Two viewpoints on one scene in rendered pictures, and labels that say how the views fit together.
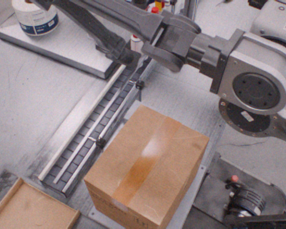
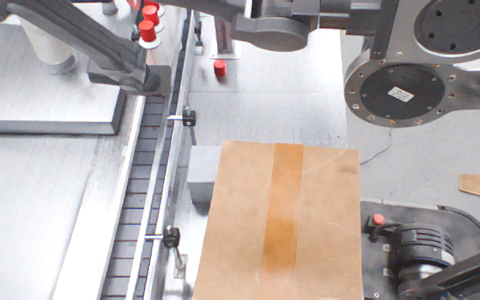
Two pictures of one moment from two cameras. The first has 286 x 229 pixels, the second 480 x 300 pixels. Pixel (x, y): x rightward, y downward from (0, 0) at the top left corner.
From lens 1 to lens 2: 19 cm
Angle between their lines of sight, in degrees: 12
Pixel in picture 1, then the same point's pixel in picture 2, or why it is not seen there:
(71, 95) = (65, 182)
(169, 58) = (289, 28)
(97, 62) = (89, 109)
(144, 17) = not seen: outside the picture
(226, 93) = (404, 49)
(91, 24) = (88, 30)
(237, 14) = not seen: outside the picture
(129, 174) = (267, 258)
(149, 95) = (204, 132)
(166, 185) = (336, 250)
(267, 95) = not seen: outside the picture
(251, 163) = (384, 190)
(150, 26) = not seen: outside the picture
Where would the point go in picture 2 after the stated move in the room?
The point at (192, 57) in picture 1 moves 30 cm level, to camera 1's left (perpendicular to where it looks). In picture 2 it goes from (330, 10) to (78, 97)
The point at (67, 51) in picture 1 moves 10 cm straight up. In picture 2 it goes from (19, 109) to (0, 78)
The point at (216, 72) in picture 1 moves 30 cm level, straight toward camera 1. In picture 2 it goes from (382, 17) to (478, 266)
